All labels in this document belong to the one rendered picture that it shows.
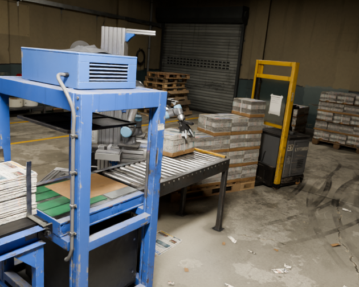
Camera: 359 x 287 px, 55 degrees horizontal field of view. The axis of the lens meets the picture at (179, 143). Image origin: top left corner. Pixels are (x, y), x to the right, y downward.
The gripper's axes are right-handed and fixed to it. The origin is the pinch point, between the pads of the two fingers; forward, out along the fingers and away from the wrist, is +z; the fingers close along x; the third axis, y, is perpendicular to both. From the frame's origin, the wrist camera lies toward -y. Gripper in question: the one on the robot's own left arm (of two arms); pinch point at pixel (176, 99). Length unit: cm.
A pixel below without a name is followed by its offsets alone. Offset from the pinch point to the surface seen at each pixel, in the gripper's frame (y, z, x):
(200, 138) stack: 36, 20, 46
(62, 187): 20, -159, 173
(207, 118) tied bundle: 17.6, 38.1, 22.8
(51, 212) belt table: 15, -170, 213
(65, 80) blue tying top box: -62, -162, 198
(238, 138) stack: 40, 83, 36
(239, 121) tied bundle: 17, 80, 34
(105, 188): 19, -131, 181
